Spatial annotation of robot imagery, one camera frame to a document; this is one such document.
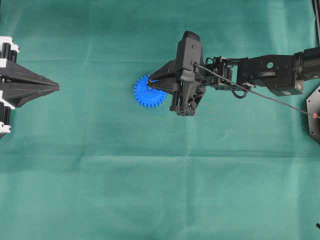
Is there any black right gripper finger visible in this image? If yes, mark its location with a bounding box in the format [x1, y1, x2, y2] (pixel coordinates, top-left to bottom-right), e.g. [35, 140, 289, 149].
[149, 79, 182, 95]
[149, 60, 181, 82]

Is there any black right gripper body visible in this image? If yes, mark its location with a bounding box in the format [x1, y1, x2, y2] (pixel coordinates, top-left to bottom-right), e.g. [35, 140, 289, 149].
[169, 56, 234, 116]

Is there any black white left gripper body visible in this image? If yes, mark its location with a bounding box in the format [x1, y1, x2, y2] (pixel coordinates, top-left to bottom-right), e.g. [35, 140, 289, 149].
[0, 36, 20, 138]

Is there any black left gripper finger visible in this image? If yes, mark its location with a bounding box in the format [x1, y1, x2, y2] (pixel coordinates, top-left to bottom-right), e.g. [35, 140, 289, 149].
[0, 86, 60, 109]
[0, 62, 60, 89]

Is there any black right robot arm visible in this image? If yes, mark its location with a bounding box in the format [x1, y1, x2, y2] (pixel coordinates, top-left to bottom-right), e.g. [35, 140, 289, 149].
[147, 47, 320, 116]

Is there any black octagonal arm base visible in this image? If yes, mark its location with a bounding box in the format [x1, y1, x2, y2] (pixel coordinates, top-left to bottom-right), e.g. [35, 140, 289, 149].
[306, 86, 320, 144]

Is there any blue plastic gear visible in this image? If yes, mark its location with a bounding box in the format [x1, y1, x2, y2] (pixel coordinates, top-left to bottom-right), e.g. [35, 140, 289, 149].
[133, 74, 167, 109]

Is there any green cloth mat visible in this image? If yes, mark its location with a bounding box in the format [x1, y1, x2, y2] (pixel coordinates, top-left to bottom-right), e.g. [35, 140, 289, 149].
[0, 0, 320, 240]

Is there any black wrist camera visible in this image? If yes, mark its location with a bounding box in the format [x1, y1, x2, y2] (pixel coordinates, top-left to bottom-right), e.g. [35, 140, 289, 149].
[175, 31, 203, 83]

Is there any thin black cable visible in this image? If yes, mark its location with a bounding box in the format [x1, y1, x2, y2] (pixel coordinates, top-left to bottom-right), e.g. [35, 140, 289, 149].
[192, 62, 318, 118]

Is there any black vertical frame post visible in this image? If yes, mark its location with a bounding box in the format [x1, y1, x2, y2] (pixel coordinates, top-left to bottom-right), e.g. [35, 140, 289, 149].
[311, 0, 320, 46]

